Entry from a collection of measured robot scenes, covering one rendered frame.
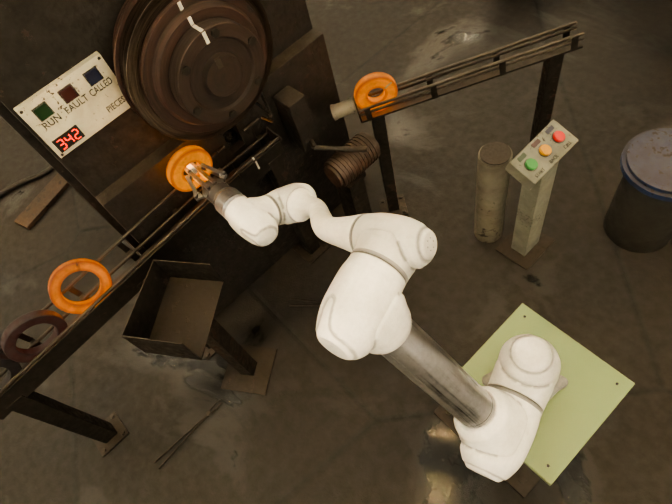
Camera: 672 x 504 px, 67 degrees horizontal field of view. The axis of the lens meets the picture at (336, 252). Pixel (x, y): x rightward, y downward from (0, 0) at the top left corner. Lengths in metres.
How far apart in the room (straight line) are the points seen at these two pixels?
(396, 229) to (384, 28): 2.50
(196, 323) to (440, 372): 0.84
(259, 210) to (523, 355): 0.81
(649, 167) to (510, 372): 0.99
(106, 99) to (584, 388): 1.61
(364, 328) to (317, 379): 1.17
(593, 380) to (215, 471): 1.38
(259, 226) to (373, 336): 0.58
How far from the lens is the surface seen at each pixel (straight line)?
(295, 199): 1.52
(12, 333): 1.82
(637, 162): 2.12
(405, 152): 2.67
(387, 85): 1.91
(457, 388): 1.24
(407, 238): 1.02
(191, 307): 1.73
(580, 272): 2.31
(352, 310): 0.98
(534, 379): 1.43
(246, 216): 1.47
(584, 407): 1.70
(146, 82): 1.49
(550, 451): 1.66
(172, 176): 1.70
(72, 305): 1.86
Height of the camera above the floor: 1.98
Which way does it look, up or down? 57 degrees down
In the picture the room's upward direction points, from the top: 21 degrees counter-clockwise
